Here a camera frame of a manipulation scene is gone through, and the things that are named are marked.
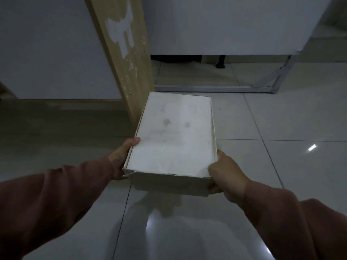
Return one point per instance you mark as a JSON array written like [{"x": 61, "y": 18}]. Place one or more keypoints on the person's right hand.
[{"x": 229, "y": 177}]

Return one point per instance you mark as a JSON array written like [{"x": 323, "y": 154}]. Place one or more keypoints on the person's left hand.
[{"x": 118, "y": 159}]

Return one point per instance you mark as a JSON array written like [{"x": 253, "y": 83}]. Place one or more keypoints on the person's left thumb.
[{"x": 132, "y": 142}]

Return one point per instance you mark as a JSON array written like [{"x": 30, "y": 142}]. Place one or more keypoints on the person's right thumb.
[{"x": 221, "y": 156}]

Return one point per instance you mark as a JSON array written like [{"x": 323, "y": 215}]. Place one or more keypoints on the white cardboard box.
[{"x": 173, "y": 143}]

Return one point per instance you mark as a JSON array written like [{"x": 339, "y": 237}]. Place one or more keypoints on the person's right forearm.
[{"x": 292, "y": 222}]

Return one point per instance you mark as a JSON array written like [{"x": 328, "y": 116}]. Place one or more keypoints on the person's left forearm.
[{"x": 51, "y": 203}]

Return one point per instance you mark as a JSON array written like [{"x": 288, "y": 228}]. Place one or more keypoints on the black furniture leg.
[{"x": 220, "y": 62}]

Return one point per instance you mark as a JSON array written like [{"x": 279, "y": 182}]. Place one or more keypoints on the white panel board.
[{"x": 233, "y": 24}]

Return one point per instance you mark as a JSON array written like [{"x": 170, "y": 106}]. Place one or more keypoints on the grey metal stand frame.
[{"x": 244, "y": 86}]

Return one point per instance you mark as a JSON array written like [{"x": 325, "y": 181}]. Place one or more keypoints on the wooden door frame post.
[{"x": 123, "y": 51}]

